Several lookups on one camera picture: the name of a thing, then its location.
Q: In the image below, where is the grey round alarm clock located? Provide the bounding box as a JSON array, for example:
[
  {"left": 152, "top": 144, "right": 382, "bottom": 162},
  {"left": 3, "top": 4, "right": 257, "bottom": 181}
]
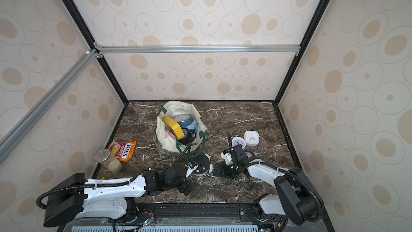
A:
[{"left": 172, "top": 114, "right": 198, "bottom": 131}]

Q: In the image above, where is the aluminium frame bar rear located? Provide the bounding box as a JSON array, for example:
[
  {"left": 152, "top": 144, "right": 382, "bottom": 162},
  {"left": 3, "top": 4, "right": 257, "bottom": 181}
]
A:
[{"left": 93, "top": 45, "right": 301, "bottom": 56}]

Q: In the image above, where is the yellow square alarm clock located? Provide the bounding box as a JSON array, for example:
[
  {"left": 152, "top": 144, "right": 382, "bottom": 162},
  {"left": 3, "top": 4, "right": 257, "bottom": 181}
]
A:
[{"left": 162, "top": 116, "right": 185, "bottom": 140}]

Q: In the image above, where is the white clock black back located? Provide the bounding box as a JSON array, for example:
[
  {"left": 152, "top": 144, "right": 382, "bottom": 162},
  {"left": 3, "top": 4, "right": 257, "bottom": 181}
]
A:
[{"left": 191, "top": 154, "right": 214, "bottom": 177}]

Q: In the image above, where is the black twin-bell alarm clock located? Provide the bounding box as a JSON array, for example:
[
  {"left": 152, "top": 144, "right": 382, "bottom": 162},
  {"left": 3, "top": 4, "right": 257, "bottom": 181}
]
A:
[{"left": 179, "top": 128, "right": 196, "bottom": 145}]

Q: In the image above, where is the pink twin-bell alarm clock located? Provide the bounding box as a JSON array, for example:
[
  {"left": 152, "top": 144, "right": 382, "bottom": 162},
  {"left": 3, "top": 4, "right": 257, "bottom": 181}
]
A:
[{"left": 166, "top": 131, "right": 175, "bottom": 139}]

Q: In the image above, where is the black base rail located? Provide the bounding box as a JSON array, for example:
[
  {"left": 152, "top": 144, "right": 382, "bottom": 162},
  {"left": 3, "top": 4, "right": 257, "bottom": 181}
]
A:
[{"left": 57, "top": 202, "right": 332, "bottom": 232}]

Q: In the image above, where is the aluminium frame bar left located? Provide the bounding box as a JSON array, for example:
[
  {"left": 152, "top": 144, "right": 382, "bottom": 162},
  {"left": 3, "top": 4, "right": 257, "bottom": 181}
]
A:
[{"left": 1, "top": 49, "right": 98, "bottom": 162}]

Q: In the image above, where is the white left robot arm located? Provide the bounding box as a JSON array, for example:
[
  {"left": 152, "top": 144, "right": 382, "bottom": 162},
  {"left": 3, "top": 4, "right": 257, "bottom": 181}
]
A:
[{"left": 35, "top": 161, "right": 193, "bottom": 228}]

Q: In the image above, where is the small white round clock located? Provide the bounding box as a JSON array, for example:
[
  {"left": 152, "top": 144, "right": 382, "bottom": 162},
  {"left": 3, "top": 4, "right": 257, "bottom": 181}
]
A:
[{"left": 231, "top": 136, "right": 246, "bottom": 149}]

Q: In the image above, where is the Fox's candy bag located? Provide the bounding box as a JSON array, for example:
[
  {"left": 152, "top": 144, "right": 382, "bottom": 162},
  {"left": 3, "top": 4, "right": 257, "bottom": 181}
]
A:
[{"left": 108, "top": 141, "right": 136, "bottom": 162}]

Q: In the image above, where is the cream canvas tote bag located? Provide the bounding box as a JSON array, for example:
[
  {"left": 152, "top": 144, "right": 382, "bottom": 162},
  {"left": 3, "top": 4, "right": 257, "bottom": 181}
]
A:
[{"left": 156, "top": 101, "right": 210, "bottom": 157}]

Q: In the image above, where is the aluminium frame bar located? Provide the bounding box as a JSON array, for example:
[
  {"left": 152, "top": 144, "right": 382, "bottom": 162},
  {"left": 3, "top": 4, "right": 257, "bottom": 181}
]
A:
[
  {"left": 1, "top": 49, "right": 98, "bottom": 162},
  {"left": 93, "top": 45, "right": 301, "bottom": 56}
]

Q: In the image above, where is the white square orange-number clock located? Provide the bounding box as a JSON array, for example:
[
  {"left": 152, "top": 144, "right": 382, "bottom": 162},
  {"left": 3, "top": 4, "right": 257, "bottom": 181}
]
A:
[{"left": 244, "top": 131, "right": 260, "bottom": 147}]

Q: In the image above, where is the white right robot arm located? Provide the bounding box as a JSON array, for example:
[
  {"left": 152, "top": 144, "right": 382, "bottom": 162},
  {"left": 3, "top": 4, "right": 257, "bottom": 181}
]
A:
[{"left": 214, "top": 133, "right": 324, "bottom": 226}]

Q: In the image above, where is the clear plastic jar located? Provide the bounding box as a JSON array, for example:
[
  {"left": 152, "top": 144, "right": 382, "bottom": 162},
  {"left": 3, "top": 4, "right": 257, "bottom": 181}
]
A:
[{"left": 95, "top": 149, "right": 122, "bottom": 173}]

